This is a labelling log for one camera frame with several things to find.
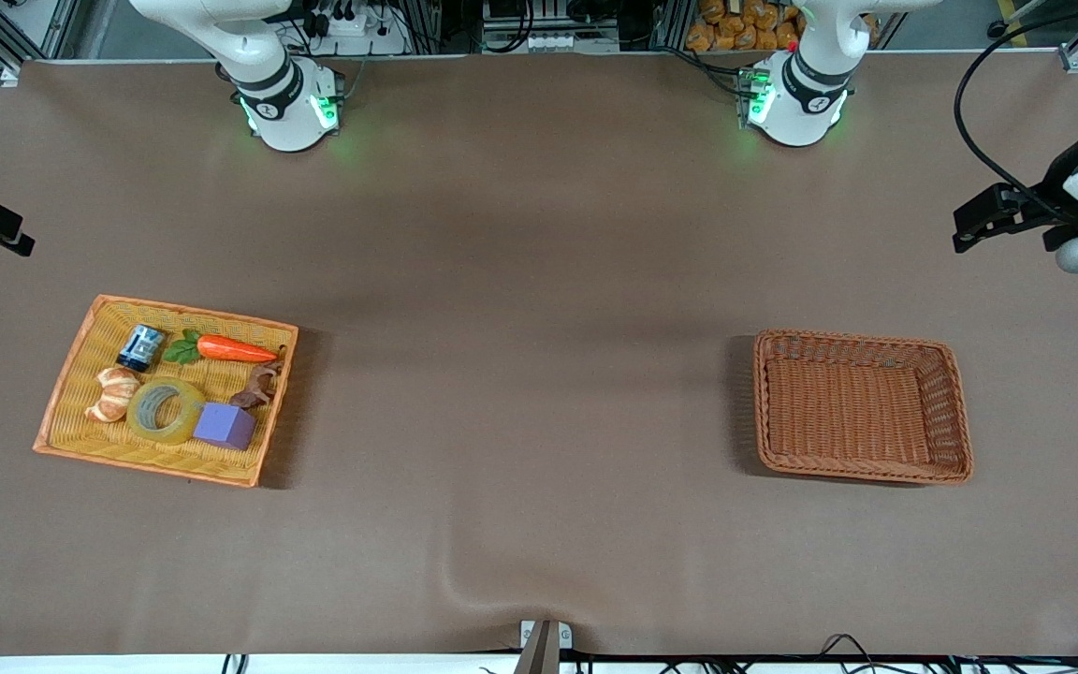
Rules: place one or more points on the metal bracket at table edge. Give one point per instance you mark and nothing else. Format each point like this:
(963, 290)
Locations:
(545, 646)

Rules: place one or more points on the brown wicker basket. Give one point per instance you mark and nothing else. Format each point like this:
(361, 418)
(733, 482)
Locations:
(848, 412)

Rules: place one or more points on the toy croissant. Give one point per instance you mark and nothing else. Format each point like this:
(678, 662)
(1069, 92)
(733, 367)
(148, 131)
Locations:
(113, 395)

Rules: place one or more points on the white power strip with plugs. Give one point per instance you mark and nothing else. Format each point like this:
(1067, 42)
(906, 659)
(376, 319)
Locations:
(356, 26)

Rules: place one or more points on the yellowish clear tape roll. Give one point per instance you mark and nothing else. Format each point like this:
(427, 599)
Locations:
(138, 417)

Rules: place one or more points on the purple foam cube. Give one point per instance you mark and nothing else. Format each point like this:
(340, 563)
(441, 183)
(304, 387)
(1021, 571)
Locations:
(225, 427)

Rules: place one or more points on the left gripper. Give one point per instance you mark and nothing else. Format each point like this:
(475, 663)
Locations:
(1056, 184)

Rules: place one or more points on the brown animal figurine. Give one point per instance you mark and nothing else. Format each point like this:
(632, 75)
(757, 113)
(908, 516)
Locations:
(259, 384)

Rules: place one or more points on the small white socket strip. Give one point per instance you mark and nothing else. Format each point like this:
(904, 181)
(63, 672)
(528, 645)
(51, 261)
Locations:
(553, 42)

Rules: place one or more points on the orange toy carrot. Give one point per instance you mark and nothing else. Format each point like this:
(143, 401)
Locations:
(232, 349)

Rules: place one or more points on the orange snack bags pile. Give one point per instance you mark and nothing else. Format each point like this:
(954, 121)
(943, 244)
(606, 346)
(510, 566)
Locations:
(735, 28)

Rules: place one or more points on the yellow wicker tray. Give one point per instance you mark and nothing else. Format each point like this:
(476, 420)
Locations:
(76, 426)

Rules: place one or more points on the blue black small can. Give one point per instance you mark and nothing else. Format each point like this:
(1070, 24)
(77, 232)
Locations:
(139, 348)

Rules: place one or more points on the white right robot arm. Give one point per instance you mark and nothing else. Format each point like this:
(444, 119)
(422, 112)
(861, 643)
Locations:
(291, 117)

